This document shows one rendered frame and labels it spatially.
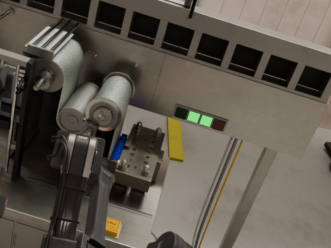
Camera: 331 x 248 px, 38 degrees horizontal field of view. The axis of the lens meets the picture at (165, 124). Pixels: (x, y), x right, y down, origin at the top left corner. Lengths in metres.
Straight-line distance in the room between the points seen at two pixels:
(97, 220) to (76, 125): 0.60
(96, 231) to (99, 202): 0.12
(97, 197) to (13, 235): 0.60
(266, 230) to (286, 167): 0.97
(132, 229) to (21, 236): 0.45
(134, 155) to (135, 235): 0.37
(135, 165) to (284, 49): 0.79
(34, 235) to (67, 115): 0.50
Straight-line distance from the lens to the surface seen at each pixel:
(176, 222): 3.45
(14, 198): 2.01
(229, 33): 2.08
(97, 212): 1.53
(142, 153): 2.16
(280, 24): 5.02
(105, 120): 1.92
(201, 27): 2.08
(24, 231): 2.05
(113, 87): 2.01
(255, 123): 2.25
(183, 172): 3.92
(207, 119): 2.24
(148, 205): 2.10
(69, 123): 2.00
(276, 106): 2.21
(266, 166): 2.56
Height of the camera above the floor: 2.25
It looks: 30 degrees down
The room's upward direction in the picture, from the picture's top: 18 degrees clockwise
